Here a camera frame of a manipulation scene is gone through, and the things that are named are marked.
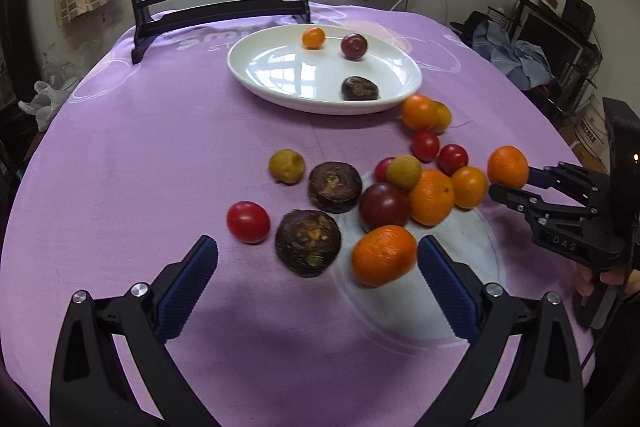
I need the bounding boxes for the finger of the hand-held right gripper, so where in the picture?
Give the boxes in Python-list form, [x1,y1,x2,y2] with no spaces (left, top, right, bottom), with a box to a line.
[488,183,592,221]
[527,161,609,208]

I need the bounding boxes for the purple tablecloth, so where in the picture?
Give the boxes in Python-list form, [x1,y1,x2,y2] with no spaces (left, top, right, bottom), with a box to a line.
[0,2,613,427]

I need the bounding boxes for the large orange mandarin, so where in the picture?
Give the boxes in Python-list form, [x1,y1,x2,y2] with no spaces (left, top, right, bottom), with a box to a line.
[409,169,456,228]

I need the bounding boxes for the dark brown water chestnut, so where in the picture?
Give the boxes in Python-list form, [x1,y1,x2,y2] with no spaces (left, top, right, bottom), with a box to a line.
[307,161,363,214]
[274,209,343,279]
[341,76,381,102]

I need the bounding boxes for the small orange cherry tomato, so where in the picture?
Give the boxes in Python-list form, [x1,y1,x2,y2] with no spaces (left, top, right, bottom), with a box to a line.
[302,27,326,50]

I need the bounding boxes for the yellow round fruit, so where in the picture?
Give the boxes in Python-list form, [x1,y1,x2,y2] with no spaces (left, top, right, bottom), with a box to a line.
[268,149,306,184]

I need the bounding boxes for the blue cloth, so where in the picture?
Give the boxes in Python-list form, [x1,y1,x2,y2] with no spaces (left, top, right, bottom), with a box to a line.
[472,19,556,90]

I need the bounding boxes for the black monitor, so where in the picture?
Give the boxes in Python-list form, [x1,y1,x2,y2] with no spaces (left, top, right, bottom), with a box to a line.
[517,9,586,80]

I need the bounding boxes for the small dark purple tomato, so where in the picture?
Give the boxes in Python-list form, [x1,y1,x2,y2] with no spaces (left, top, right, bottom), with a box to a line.
[341,33,369,60]

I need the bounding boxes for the yellow-green mandarin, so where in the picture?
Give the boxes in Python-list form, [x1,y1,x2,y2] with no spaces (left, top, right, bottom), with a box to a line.
[431,101,454,134]

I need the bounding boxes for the smooth orange tomato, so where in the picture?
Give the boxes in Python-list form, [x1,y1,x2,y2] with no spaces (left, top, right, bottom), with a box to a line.
[451,166,489,209]

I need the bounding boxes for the person's right hand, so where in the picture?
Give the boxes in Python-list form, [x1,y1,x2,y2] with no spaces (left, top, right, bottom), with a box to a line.
[574,264,640,298]

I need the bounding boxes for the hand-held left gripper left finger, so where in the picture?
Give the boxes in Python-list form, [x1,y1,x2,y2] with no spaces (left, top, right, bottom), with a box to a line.
[50,234,221,427]

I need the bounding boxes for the white plastic bag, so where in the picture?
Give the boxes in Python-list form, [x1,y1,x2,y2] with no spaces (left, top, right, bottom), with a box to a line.
[19,79,76,132]

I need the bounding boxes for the yellow-green round fruit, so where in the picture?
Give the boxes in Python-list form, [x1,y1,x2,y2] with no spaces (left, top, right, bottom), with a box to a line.
[386,155,423,192]

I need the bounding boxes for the red cherry tomato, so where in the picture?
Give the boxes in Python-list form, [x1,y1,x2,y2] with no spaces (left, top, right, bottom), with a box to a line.
[373,156,397,184]
[437,143,470,176]
[226,200,271,245]
[411,130,441,162]

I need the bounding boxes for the black speaker box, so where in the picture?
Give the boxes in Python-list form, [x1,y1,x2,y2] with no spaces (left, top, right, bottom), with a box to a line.
[562,0,596,35]

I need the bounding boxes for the white oval plate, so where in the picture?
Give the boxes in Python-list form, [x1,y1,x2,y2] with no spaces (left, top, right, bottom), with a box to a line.
[226,25,423,116]

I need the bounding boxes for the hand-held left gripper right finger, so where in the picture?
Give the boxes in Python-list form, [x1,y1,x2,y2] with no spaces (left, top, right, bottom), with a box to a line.
[417,234,586,427]

